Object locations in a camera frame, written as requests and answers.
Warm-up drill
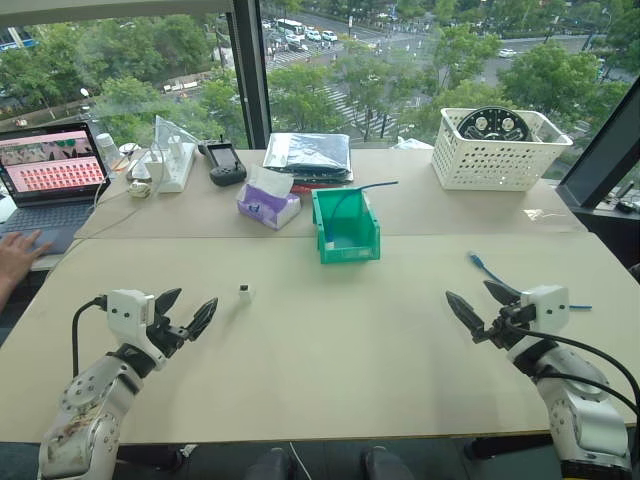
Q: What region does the dark window frame pillar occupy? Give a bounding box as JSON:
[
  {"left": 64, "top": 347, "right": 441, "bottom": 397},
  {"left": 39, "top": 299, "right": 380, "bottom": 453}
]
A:
[{"left": 226, "top": 0, "right": 274, "bottom": 150}]

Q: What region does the person's bare hand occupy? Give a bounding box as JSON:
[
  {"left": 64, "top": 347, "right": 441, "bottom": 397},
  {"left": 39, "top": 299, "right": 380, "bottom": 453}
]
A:
[{"left": 0, "top": 230, "right": 57, "bottom": 290}]

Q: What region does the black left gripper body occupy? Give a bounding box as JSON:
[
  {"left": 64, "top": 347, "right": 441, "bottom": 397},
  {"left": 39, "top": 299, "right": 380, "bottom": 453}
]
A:
[{"left": 148, "top": 314, "right": 190, "bottom": 359}]

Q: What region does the green plastic parts bin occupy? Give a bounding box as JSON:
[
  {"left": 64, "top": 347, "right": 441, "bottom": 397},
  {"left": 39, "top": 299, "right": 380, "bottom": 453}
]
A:
[{"left": 310, "top": 187, "right": 383, "bottom": 266}]

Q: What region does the stack of silver plastic bags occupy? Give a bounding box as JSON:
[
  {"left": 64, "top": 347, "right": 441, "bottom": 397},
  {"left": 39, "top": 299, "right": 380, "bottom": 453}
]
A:
[{"left": 262, "top": 131, "right": 356, "bottom": 187}]

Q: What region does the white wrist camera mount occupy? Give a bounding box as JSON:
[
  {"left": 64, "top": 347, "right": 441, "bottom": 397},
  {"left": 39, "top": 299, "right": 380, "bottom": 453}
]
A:
[
  {"left": 106, "top": 288, "right": 169, "bottom": 372},
  {"left": 519, "top": 285, "right": 571, "bottom": 334}
]

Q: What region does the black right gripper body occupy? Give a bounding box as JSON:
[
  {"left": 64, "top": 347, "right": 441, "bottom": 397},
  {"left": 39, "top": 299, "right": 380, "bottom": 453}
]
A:
[{"left": 482, "top": 303, "right": 537, "bottom": 351}]

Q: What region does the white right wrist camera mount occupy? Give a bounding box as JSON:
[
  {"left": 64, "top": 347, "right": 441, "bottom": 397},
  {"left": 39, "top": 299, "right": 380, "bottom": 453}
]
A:
[{"left": 519, "top": 285, "right": 571, "bottom": 334}]

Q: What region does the thin white charging cable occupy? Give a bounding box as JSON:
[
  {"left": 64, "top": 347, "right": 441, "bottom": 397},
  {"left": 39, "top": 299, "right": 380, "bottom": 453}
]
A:
[{"left": 74, "top": 149, "right": 161, "bottom": 237}]

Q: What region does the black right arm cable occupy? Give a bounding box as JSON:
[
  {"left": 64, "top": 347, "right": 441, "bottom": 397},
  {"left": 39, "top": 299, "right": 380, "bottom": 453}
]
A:
[{"left": 502, "top": 314, "right": 640, "bottom": 417}]

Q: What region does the black angled monitor frame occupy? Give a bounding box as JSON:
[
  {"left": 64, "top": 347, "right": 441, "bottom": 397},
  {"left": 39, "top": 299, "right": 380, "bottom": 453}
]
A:
[{"left": 557, "top": 74, "right": 640, "bottom": 212}]

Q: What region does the black handheld remote controller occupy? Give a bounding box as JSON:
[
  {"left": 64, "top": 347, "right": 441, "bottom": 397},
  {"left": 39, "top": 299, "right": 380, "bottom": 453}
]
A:
[{"left": 197, "top": 139, "right": 249, "bottom": 188}]

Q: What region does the white perforated plastic basket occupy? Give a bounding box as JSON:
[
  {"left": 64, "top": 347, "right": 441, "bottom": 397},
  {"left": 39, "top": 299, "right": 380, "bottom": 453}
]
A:
[{"left": 431, "top": 106, "right": 575, "bottom": 193}]

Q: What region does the purple tissue pack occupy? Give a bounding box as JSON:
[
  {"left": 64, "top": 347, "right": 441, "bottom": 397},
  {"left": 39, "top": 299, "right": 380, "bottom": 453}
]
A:
[{"left": 235, "top": 165, "right": 303, "bottom": 232}]

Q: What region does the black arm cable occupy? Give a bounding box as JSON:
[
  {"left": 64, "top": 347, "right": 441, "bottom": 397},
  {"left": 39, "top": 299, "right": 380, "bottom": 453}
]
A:
[
  {"left": 502, "top": 314, "right": 640, "bottom": 417},
  {"left": 71, "top": 295, "right": 109, "bottom": 377}
]

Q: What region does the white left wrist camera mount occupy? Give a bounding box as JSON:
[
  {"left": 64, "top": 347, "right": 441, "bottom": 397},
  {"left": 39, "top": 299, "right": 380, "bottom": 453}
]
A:
[{"left": 106, "top": 288, "right": 169, "bottom": 372}]

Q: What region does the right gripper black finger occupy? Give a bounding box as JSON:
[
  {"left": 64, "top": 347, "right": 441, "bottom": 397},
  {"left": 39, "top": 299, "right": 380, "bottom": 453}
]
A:
[
  {"left": 482, "top": 279, "right": 524, "bottom": 307},
  {"left": 445, "top": 291, "right": 486, "bottom": 344}
]

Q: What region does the clear plastic cup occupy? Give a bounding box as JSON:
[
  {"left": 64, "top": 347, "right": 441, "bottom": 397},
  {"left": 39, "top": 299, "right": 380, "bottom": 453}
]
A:
[{"left": 94, "top": 131, "right": 124, "bottom": 174}]

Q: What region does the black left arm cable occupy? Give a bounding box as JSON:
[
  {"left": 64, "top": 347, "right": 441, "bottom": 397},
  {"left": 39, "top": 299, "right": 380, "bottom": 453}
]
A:
[{"left": 71, "top": 295, "right": 109, "bottom": 377}]

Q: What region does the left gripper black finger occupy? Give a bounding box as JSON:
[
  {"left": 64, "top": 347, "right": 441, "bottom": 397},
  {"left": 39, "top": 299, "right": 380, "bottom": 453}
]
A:
[
  {"left": 153, "top": 288, "right": 183, "bottom": 322},
  {"left": 185, "top": 297, "right": 220, "bottom": 343}
]

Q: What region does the black round robot part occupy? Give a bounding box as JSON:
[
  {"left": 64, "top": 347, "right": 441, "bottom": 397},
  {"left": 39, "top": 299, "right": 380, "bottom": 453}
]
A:
[{"left": 456, "top": 105, "right": 532, "bottom": 142}]

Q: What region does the open laptop computer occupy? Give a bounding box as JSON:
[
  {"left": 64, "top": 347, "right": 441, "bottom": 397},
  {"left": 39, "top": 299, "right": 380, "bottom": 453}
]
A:
[{"left": 0, "top": 121, "right": 112, "bottom": 257}]

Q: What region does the white power strip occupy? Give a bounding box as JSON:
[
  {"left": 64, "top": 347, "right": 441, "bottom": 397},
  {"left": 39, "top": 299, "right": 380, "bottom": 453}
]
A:
[{"left": 158, "top": 141, "right": 197, "bottom": 194}]

